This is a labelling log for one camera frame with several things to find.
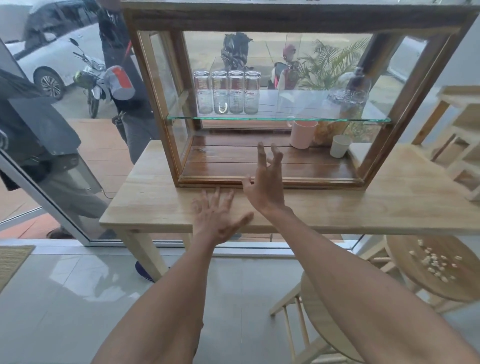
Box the light wooden table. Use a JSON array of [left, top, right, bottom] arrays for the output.
[[99, 140, 480, 283]]

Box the white car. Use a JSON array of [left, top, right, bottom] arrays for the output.
[[0, 0, 103, 101]]

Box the pile of small shells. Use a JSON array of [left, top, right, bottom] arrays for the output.
[[408, 239, 464, 284]]

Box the person's right forearm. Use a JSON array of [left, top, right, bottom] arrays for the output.
[[259, 205, 480, 364]]

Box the glass shelf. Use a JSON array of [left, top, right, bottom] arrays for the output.
[[167, 112, 392, 124]]

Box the light wooden shelf rack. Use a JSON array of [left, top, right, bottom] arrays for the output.
[[411, 85, 480, 202]]

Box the wooden glass display cabinet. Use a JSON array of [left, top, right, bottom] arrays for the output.
[[121, 0, 480, 190]]

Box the person's left forearm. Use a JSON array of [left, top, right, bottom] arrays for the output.
[[92, 232, 230, 364]]

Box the blue shoe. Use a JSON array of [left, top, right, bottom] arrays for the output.
[[134, 260, 156, 283]]

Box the grey and red helmet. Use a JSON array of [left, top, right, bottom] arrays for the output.
[[103, 65, 136, 101]]

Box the white motorcycle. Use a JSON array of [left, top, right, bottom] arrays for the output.
[[69, 37, 115, 119]]

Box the green palm plant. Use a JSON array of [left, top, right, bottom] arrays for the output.
[[299, 37, 371, 91]]

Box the clear glass jar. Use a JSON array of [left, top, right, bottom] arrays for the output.
[[244, 70, 262, 115], [228, 70, 245, 115], [211, 70, 229, 115], [193, 70, 211, 115]]

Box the pink cup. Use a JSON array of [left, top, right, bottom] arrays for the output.
[[289, 119, 319, 150]]

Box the person's left hand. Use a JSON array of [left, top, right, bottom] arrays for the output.
[[191, 187, 255, 246]]

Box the red scooter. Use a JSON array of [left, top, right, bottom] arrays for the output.
[[266, 44, 301, 91]]

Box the white cup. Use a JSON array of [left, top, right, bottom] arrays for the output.
[[329, 134, 353, 159]]

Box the glass door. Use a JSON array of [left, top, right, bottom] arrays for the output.
[[0, 37, 118, 247]]

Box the person's right hand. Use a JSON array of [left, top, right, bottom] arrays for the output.
[[242, 142, 289, 217]]

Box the woven floor mat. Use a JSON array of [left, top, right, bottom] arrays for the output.
[[0, 245, 37, 294]]

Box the round wooden stool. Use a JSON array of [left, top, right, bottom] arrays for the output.
[[269, 270, 366, 364], [362, 234, 480, 315]]

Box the large glass snack jar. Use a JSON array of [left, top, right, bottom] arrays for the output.
[[314, 71, 372, 147]]

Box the black scooter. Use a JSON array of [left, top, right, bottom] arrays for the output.
[[220, 32, 254, 72]]

